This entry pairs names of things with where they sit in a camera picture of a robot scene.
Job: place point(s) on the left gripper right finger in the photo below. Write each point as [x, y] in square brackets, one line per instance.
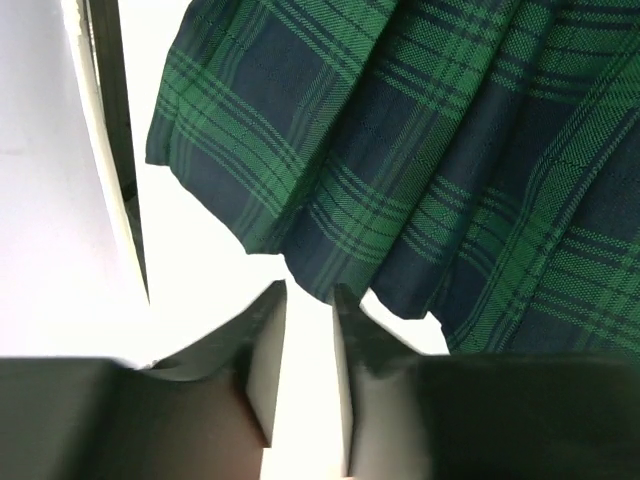
[407, 415]

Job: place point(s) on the green plaid pleated skirt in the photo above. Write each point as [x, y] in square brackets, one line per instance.
[477, 160]

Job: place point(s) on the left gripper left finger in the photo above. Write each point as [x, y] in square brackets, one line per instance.
[205, 412]

